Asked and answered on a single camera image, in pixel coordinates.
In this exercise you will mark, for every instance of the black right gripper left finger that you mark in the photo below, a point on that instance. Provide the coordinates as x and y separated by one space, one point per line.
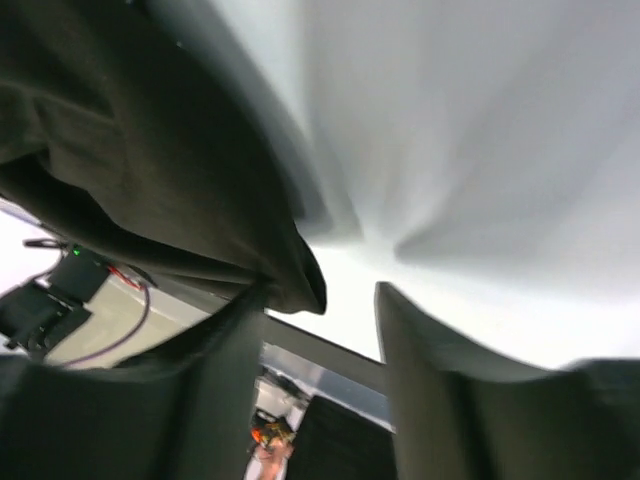
180 410

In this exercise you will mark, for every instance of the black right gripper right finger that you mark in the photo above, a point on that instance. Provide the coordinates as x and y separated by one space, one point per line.
463 411

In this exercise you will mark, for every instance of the black t-shirt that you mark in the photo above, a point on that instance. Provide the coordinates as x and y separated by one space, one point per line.
121 141

